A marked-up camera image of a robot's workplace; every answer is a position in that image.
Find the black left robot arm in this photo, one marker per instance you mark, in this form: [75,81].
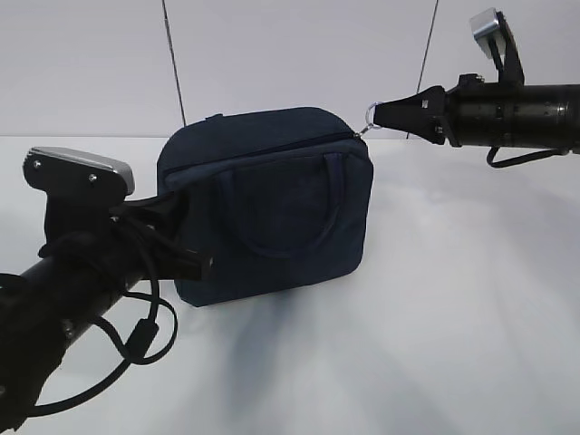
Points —
[98,267]

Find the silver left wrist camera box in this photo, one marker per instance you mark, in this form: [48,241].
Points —
[81,188]

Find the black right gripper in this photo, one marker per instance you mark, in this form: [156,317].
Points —
[437,108]

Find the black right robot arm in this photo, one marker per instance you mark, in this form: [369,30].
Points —
[495,114]

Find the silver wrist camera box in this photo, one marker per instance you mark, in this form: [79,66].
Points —
[81,188]
[493,35]

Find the dark navy insulated lunch bag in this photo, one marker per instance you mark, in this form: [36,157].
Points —
[278,199]

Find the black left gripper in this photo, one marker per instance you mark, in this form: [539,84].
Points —
[157,221]

